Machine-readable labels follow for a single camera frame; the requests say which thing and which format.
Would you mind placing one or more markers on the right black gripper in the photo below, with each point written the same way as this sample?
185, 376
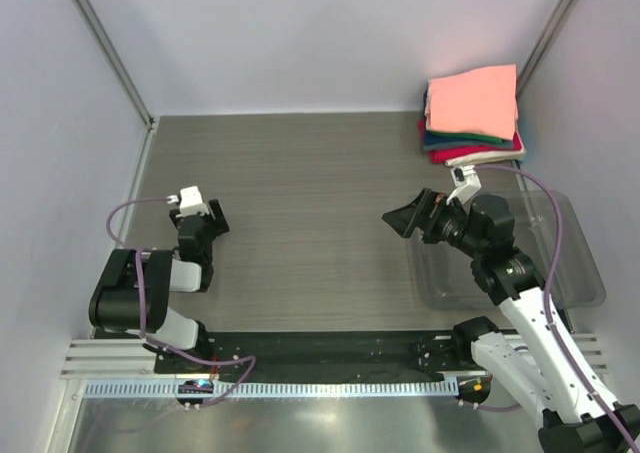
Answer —
420, 213

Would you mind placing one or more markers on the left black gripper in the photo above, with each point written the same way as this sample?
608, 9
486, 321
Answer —
217, 224

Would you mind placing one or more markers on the salmon pink t-shirt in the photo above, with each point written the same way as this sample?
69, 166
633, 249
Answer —
481, 101

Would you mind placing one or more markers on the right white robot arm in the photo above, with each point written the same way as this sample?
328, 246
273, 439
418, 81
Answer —
572, 408

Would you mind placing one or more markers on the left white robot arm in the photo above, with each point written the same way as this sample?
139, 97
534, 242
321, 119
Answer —
132, 294

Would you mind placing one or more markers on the clear plastic bin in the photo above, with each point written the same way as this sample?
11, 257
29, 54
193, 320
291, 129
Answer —
442, 276

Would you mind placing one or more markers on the folded red t-shirt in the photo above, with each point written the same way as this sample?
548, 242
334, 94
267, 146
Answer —
443, 155

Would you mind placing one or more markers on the folded blue t-shirt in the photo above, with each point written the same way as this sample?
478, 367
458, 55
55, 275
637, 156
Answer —
425, 133

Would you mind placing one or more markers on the folded green t-shirt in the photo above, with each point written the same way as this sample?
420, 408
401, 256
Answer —
481, 138

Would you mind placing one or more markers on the folded cream t-shirt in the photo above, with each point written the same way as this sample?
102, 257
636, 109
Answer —
516, 153

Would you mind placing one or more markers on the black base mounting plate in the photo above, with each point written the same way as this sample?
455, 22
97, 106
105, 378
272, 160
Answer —
336, 356

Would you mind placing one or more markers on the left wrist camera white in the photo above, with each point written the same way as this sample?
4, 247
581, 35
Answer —
189, 201

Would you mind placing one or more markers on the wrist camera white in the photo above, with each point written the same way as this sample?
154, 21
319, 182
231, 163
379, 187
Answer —
189, 201
466, 184

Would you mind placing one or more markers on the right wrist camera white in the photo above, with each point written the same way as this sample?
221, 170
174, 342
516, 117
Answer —
466, 184

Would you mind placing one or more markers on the aluminium front rail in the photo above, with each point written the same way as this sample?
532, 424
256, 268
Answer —
125, 357

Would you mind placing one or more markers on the white slotted cable duct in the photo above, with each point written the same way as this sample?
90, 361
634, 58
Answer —
199, 388

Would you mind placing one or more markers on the left aluminium frame post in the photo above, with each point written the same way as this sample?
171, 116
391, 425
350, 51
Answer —
105, 44

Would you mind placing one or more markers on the aluminium frame post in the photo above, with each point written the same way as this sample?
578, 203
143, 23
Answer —
105, 44
550, 31

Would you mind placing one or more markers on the right aluminium frame post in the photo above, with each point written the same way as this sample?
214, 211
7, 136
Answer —
550, 31

